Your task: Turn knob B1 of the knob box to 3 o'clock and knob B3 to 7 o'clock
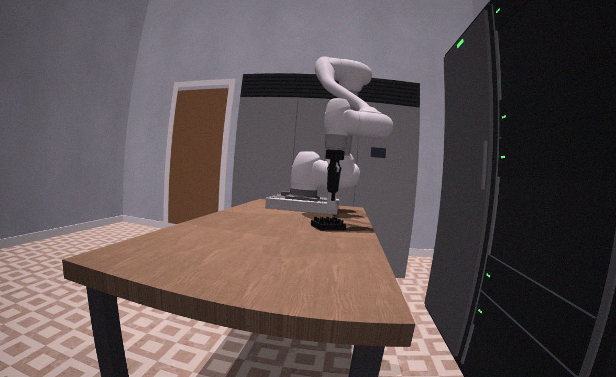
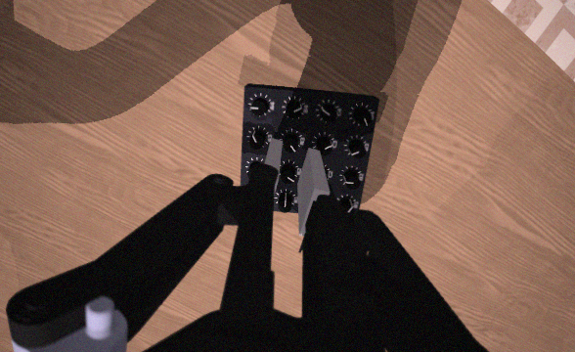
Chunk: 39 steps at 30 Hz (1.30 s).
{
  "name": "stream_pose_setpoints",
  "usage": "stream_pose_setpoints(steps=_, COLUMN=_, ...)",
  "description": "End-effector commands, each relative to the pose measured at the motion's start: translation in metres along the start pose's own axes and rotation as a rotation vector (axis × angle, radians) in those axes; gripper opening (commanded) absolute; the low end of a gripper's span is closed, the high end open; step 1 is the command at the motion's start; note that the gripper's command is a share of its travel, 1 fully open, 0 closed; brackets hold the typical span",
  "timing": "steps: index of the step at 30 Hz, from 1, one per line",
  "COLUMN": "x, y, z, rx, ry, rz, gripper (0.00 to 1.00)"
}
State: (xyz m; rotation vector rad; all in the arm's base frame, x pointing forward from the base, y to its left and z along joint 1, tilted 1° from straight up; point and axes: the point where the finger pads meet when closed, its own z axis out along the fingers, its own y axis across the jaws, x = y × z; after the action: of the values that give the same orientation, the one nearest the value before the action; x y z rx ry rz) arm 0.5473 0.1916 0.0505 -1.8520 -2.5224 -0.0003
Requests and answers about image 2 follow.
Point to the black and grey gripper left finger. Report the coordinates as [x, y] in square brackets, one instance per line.
[91, 307]

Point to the black knob box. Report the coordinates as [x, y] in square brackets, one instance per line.
[326, 121]

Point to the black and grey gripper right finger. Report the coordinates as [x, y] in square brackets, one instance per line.
[389, 292]

